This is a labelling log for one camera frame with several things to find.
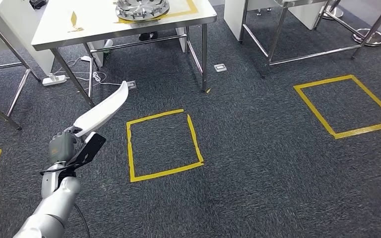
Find black adapters and cables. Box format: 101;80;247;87
29;0;48;10

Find white curved plastic part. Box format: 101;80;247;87
73;80;129;138

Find white power cable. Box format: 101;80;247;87
54;56;123;87

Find white power strip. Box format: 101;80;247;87
42;74;67;87

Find steel workbench table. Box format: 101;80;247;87
31;0;217;109

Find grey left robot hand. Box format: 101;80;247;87
48;126;83;164

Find steel table with tape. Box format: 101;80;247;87
240;0;381;79

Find person's feet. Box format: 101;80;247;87
138;31;159;42

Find white table with chrome legs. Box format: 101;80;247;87
0;0;55;131

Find silver wheel hubcap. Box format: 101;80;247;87
115;0;171;22

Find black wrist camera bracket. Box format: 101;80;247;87
39;132;107;176

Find white partition panel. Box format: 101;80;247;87
223;0;330;42

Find chrome stanchion base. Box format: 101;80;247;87
352;28;381;47
321;0;344;20

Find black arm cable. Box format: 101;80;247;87
74;203;91;238

